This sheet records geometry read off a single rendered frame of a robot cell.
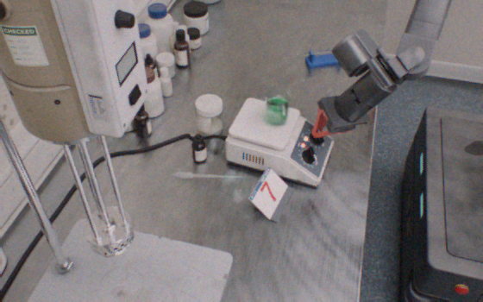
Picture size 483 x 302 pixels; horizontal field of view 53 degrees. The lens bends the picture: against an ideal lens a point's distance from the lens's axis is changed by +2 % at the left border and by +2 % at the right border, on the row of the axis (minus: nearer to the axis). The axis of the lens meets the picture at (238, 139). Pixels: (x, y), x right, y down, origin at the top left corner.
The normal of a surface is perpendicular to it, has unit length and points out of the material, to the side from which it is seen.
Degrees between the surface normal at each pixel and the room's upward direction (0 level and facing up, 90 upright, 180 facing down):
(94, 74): 90
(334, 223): 0
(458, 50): 90
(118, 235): 0
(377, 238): 0
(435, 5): 40
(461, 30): 90
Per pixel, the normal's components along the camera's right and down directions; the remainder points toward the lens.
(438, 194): 0.01, -0.71
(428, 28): -0.26, -0.04
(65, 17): -0.26, 0.68
